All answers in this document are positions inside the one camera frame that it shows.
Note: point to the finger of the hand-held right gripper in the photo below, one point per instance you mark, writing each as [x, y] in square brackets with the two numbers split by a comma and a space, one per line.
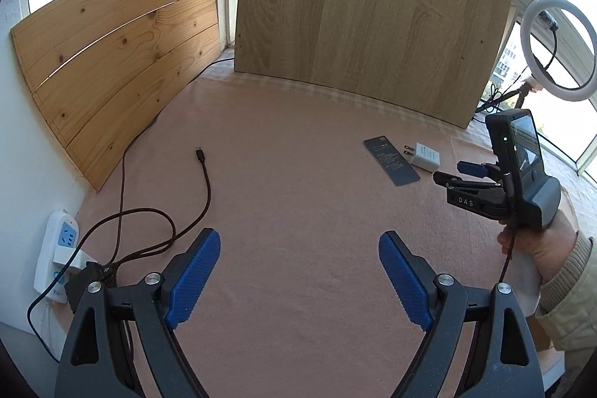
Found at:
[454, 180]
[471, 168]

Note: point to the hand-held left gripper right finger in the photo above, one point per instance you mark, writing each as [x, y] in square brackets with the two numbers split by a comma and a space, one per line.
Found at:
[403, 281]

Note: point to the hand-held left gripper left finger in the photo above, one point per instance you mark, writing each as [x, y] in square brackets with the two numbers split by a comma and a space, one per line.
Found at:
[193, 281]

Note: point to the white wall charger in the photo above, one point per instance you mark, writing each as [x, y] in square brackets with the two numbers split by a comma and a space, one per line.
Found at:
[427, 156]

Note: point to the person's right hand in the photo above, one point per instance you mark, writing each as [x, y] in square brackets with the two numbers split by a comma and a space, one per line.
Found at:
[550, 249]

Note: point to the dark grey card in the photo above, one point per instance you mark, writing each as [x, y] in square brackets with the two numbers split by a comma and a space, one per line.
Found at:
[392, 162]

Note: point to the black tripod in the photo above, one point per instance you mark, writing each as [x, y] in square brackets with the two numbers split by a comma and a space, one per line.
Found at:
[520, 97]

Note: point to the white plug adapter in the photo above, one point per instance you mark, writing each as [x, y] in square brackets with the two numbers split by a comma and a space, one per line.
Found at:
[74, 259]

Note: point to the white power strip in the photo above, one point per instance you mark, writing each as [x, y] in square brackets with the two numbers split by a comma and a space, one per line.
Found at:
[51, 239]

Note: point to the large light wood board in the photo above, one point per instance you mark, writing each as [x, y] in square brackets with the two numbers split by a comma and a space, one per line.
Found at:
[373, 15]

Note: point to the pine slatted wood panel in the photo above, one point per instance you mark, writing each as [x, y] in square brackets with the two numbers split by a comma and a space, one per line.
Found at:
[121, 53]

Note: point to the black gooseneck camera mount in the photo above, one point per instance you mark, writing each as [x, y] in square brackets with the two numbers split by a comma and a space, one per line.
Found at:
[552, 25]

